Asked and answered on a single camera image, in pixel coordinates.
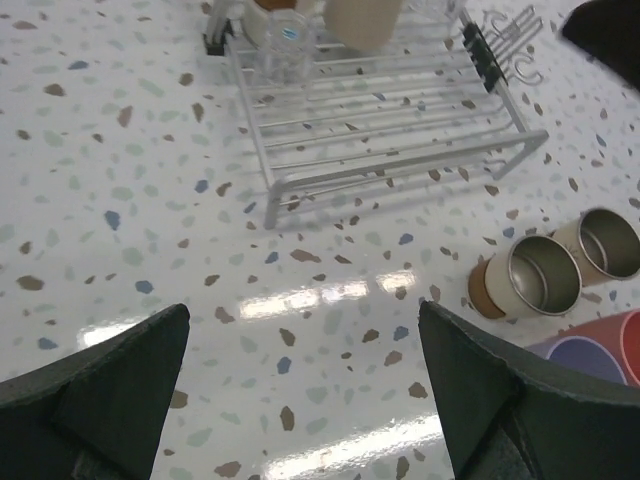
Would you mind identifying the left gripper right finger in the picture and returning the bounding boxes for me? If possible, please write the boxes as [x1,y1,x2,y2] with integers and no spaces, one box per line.
[418,301,639,479]

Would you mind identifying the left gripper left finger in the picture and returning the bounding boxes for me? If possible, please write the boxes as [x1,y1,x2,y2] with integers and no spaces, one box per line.
[1,304,190,479]

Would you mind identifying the small clear glass cup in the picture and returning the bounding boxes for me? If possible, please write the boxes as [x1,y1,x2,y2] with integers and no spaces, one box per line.
[253,11,316,87]

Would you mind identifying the tan paper cup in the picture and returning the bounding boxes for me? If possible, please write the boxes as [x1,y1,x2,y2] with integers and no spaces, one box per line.
[323,0,403,51]

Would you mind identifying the steel cup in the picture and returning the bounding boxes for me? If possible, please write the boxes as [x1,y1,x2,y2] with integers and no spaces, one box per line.
[550,207,639,287]
[240,0,316,47]
[467,235,582,321]

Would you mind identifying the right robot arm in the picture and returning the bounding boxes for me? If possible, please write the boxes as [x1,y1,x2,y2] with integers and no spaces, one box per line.
[561,0,639,90]

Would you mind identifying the purple plastic cup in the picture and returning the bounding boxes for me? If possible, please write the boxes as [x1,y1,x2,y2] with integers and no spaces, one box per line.
[527,336,627,385]

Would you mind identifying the red plastic cup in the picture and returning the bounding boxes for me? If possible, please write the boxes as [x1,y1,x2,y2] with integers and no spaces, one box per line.
[562,309,639,387]

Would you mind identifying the silver wire dish rack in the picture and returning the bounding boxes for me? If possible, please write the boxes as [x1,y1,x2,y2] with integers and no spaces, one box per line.
[203,1,548,229]

